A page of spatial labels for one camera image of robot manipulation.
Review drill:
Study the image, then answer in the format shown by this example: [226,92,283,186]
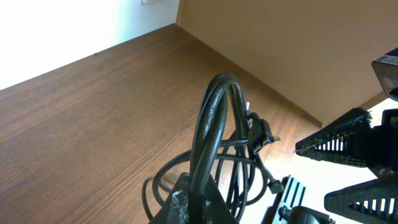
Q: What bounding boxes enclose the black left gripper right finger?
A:
[324,177,397,223]

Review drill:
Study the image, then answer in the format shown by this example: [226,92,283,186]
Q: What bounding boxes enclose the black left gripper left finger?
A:
[295,108,397,170]

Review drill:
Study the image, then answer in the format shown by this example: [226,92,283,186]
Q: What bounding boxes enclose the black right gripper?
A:
[203,175,335,224]

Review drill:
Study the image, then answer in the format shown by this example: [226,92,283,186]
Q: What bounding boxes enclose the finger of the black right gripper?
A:
[149,172,191,224]

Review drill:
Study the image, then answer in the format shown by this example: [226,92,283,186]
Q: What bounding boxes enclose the black USB cable loops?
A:
[141,102,285,223]

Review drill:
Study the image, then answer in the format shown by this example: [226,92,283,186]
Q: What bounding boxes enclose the black USB cable removed one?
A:
[214,108,280,218]

